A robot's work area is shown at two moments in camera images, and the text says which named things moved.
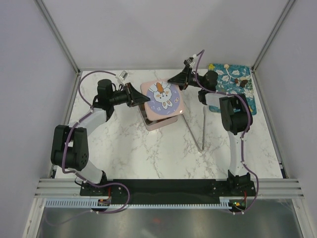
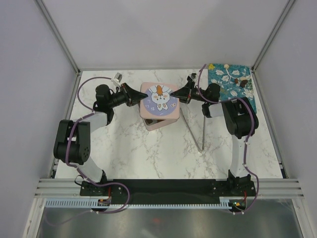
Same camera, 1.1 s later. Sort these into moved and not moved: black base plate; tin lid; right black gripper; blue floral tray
Moved: tin lid; right black gripper
Not moved: blue floral tray; black base plate
